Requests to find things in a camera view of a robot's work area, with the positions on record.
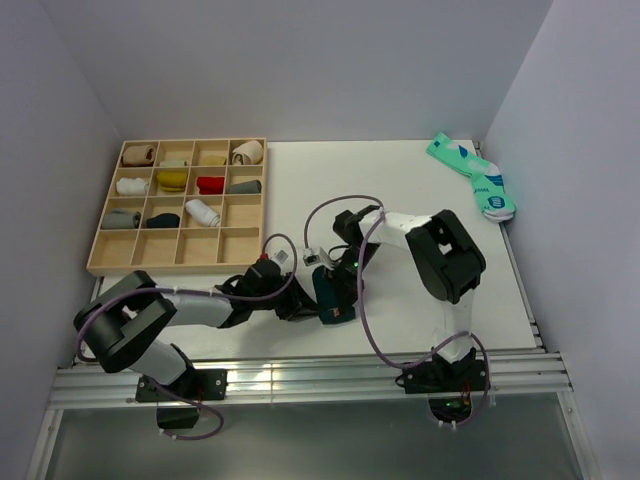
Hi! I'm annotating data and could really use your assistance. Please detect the white sock black stripes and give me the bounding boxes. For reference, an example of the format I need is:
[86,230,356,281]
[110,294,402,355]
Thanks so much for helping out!
[185,199,220,227]

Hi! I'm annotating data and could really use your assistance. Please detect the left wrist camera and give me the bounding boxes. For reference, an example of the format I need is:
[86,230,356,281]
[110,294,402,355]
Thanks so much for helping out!
[261,249,292,270]

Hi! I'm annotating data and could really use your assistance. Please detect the beige rolled sock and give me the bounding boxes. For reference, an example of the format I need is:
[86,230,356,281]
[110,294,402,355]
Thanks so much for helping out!
[121,144,156,167]

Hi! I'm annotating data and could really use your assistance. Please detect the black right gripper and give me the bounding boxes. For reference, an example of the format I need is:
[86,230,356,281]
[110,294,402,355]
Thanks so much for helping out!
[324,242,381,315]

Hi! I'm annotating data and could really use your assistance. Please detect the cream brown rolled sock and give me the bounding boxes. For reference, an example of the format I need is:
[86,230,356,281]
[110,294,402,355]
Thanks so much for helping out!
[230,140,264,166]

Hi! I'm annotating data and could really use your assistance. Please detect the pale green rolled sock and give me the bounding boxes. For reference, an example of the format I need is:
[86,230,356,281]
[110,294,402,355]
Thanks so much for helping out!
[159,159,187,168]

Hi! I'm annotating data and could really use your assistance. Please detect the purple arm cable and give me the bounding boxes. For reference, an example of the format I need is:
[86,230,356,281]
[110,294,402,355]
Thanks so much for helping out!
[74,232,300,441]
[303,194,494,431]

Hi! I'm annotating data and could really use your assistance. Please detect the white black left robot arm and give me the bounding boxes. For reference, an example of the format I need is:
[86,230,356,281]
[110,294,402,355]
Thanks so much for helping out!
[73,257,319,399]

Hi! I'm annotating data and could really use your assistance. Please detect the mustard yellow rolled sock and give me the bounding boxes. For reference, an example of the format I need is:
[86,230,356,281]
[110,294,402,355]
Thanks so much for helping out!
[156,171,188,193]

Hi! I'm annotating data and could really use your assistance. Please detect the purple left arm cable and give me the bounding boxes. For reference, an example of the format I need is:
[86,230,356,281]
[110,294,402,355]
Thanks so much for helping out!
[74,232,300,441]

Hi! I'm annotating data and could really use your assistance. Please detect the dark grey rolled sock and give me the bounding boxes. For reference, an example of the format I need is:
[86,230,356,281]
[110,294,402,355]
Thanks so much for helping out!
[227,180,262,195]

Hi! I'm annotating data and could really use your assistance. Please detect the red rolled sock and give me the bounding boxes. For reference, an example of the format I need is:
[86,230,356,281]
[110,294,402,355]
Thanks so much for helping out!
[196,176,225,195]

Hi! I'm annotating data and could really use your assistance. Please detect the dark navy rolled sock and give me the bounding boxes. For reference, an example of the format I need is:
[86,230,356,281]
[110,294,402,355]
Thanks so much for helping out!
[145,213,180,229]

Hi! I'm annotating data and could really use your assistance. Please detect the mint green patterned sock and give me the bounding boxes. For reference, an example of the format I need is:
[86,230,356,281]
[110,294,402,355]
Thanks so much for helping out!
[426,133,516,223]

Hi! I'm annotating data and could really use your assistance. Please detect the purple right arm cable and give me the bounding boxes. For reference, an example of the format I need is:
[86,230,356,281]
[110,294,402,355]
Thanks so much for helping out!
[303,194,494,431]

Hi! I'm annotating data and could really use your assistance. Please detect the wooden compartment tray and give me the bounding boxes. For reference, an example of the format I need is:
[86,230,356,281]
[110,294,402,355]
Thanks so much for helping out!
[86,137,268,276]

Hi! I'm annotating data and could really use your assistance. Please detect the white rolled sock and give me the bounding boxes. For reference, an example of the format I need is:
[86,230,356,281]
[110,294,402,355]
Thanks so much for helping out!
[116,177,149,197]

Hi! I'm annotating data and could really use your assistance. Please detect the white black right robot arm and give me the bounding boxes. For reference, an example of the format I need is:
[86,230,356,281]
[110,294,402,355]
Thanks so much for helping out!
[312,205,486,390]

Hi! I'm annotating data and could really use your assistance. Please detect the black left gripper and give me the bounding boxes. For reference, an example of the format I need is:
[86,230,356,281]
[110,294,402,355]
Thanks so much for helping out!
[251,272,321,321]

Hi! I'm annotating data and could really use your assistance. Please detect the dark green reindeer sock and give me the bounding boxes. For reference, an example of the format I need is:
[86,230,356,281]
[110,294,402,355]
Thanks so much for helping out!
[312,266,358,326]

